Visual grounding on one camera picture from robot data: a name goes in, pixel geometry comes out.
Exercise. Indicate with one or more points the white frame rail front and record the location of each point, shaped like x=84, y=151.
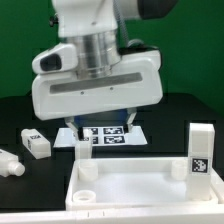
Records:
x=210, y=214

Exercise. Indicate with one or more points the white desk top tray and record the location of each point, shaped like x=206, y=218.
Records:
x=134, y=182

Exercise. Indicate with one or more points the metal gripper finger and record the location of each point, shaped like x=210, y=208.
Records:
x=128, y=126
x=77, y=131

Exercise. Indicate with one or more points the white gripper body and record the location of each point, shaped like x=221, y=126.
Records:
x=133, y=82

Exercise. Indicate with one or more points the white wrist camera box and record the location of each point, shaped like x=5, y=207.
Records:
x=60, y=58

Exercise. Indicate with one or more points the white marker plate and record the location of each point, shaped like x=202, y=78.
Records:
x=103, y=136

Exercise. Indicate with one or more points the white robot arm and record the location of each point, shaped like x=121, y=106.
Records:
x=87, y=72

